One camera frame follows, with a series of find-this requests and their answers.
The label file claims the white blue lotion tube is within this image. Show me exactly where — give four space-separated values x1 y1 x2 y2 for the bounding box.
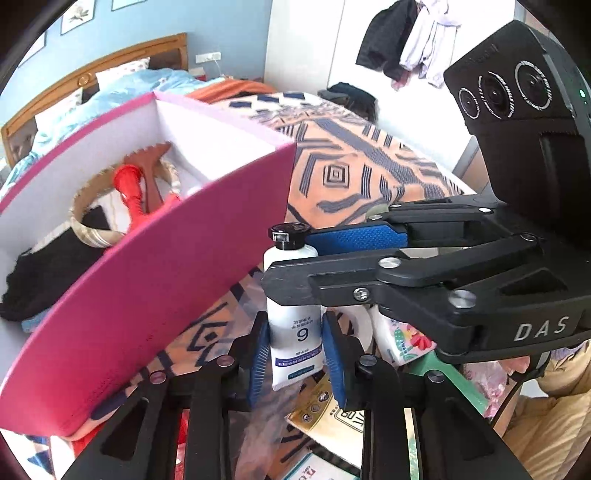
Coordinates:
263 223 325 391

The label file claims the left patterned pillow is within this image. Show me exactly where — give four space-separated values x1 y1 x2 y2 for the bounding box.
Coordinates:
35 87 83 132

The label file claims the blue quilt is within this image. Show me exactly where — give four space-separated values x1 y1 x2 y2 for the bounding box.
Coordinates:
4 68 222 189

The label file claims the beige padded jacket sleeve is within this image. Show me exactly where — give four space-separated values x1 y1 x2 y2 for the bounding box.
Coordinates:
503 342 590 479

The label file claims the lilac hanging hoodie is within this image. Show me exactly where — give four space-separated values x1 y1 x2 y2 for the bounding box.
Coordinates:
392 0 463 91

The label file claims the middle framed flower picture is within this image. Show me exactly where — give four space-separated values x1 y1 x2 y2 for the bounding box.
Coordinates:
60 0 95 35

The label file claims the clear plastic bag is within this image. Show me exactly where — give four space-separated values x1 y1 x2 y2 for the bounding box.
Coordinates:
224 271 300 479

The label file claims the yellow wet wipes pack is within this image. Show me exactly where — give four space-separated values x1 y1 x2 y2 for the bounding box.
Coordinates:
286 375 365 468

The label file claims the pink cardboard storage box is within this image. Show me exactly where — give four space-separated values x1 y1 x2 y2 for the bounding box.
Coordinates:
1 92 297 437

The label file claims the right patterned pillow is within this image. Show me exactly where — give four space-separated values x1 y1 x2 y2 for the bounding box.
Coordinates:
96 57 150 91

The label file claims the patterned pillow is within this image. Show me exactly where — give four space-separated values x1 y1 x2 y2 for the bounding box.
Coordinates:
96 57 150 91
35 87 83 132

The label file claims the black cloth garment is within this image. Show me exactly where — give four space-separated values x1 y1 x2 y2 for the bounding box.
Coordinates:
1 228 103 322

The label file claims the wooden bed headboard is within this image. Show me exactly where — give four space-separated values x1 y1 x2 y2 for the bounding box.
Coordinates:
1 32 188 168

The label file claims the white blue medicine box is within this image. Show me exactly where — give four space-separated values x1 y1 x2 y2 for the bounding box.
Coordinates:
283 452 358 480

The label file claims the pink floral tissue pack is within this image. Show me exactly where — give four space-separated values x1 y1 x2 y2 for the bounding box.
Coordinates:
370 305 437 367

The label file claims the white tape roll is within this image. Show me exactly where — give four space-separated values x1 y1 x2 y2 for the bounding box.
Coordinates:
332 305 373 352

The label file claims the red plastic bag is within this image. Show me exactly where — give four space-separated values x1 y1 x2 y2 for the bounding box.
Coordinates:
64 401 188 479

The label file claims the orange folded cloth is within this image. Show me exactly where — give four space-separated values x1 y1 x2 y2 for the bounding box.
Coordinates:
186 78 276 104

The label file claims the black hanging jacket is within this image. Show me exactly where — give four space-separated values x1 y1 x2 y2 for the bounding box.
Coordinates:
356 0 418 81

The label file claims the right hand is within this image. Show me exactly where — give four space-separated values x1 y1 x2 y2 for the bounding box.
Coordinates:
499 356 530 382

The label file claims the wall power outlet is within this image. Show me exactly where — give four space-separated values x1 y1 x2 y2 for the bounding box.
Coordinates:
194 51 221 64

